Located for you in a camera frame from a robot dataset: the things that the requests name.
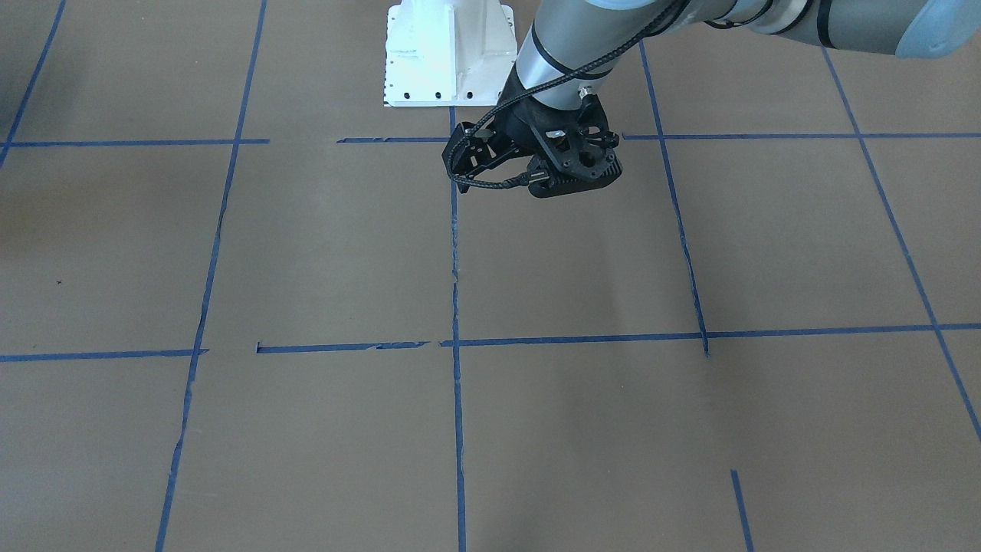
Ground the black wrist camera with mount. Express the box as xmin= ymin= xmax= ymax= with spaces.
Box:
xmin=527 ymin=94 xmax=623 ymax=199

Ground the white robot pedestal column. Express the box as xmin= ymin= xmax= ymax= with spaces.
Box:
xmin=383 ymin=1 xmax=518 ymax=107

